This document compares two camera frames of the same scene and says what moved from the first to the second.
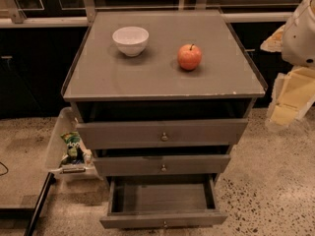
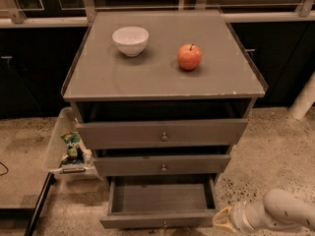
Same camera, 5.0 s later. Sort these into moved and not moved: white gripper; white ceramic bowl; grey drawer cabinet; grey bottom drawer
Moved: white gripper
Not moved: grey drawer cabinet; grey bottom drawer; white ceramic bowl
